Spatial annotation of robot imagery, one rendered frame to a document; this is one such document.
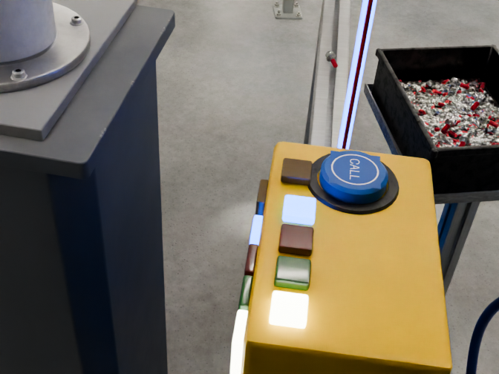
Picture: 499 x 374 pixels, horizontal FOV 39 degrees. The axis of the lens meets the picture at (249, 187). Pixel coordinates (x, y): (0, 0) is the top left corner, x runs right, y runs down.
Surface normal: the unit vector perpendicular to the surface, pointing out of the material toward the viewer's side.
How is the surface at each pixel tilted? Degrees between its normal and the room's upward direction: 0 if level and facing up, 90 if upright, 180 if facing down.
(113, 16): 1
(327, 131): 0
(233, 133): 0
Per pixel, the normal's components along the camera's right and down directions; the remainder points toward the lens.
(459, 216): 0.14, 0.66
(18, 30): 0.62, 0.54
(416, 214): 0.05, -0.75
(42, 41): 0.89, 0.33
